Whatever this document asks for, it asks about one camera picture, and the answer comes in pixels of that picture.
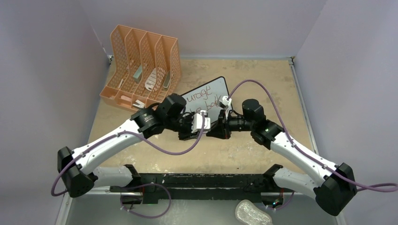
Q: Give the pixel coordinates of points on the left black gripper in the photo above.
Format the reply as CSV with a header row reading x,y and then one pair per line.
x,y
188,133

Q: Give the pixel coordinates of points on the white barcode label card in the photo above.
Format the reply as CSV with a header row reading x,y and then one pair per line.
x,y
151,80

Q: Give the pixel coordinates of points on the peach plastic file organizer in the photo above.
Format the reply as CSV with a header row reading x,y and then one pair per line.
x,y
134,47

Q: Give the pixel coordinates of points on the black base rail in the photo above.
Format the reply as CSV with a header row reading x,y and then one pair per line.
x,y
193,186

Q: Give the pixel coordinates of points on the black framed whiteboard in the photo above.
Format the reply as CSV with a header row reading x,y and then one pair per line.
x,y
205,97

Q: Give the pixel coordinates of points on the grey eraser block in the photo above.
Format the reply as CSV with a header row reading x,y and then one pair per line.
x,y
138,74

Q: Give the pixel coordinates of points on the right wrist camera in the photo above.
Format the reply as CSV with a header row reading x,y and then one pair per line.
x,y
226,104

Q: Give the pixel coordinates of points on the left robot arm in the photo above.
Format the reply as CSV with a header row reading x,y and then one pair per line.
x,y
79,170

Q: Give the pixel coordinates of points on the silver foil pouch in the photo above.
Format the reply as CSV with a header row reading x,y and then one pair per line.
x,y
248,214

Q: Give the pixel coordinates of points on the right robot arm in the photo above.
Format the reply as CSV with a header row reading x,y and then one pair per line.
x,y
322,180

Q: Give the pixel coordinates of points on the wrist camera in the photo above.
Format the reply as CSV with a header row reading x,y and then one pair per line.
x,y
201,121
226,104

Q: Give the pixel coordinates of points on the grey rounded case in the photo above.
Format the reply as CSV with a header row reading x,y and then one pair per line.
x,y
167,79

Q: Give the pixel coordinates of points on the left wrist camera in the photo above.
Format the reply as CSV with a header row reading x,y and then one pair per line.
x,y
201,121

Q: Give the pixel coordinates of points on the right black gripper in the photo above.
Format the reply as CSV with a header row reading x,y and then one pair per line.
x,y
222,130

